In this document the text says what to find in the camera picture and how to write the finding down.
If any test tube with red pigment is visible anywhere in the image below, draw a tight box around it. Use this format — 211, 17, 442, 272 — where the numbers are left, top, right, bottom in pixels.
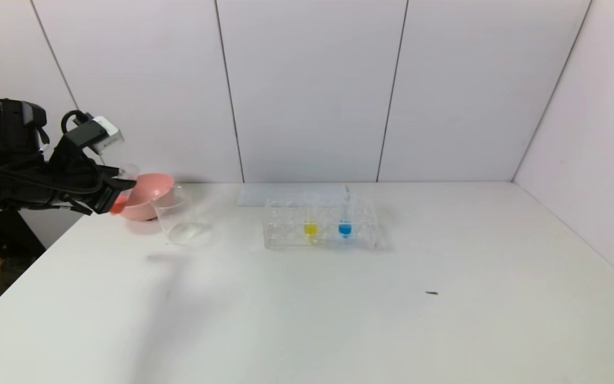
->
109, 164, 140, 215

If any test tube with yellow pigment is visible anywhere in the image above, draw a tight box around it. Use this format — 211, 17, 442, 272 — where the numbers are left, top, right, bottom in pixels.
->
304, 196, 319, 239

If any test tube with blue pigment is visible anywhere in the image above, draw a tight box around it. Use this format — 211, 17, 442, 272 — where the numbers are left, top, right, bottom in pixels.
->
338, 192, 354, 239

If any clear acrylic test tube rack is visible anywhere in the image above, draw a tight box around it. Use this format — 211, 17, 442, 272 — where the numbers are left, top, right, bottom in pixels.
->
263, 196, 379, 250

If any clear glass beaker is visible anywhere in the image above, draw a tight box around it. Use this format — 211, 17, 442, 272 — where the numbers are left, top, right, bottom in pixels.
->
151, 186, 205, 245

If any white paper sheet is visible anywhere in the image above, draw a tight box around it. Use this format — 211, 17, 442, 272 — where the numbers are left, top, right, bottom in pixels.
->
237, 185, 350, 207

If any pink plastic bowl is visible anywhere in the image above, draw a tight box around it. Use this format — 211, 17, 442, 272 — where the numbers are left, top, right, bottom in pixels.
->
117, 173, 175, 221

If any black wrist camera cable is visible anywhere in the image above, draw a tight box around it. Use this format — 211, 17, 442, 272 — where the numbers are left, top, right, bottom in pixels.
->
60, 110, 93, 135

